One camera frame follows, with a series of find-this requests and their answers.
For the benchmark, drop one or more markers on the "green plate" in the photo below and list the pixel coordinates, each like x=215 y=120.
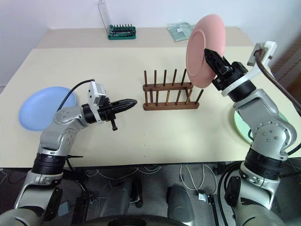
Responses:
x=240 y=124

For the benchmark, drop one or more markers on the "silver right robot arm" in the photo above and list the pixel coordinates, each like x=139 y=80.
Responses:
x=268 y=131

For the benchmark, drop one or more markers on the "wooden dish rack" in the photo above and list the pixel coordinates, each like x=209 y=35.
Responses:
x=169 y=107

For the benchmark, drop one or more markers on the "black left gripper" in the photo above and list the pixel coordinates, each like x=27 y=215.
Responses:
x=107 y=113

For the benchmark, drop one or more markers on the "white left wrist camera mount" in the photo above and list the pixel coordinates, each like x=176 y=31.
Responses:
x=94 y=99

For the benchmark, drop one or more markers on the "green screwdriver bit set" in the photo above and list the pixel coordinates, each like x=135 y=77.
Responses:
x=122 y=34

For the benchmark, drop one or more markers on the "clear plastic case lid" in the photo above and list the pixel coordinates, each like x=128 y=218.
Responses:
x=104 y=13

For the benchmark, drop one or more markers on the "blue plate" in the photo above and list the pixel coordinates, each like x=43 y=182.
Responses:
x=35 y=108

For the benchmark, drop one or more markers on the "brown wooden furniture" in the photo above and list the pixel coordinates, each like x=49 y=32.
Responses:
x=294 y=66

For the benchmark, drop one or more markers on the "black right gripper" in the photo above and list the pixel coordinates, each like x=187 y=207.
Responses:
x=231 y=73

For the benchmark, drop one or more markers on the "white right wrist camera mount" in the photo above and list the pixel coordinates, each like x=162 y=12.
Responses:
x=268 y=50

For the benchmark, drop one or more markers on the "pink plate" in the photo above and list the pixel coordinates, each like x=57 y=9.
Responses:
x=200 y=35

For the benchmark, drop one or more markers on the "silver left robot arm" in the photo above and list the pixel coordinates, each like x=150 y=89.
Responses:
x=58 y=139

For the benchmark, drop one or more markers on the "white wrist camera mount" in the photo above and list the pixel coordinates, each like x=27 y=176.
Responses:
x=94 y=99
x=268 y=50

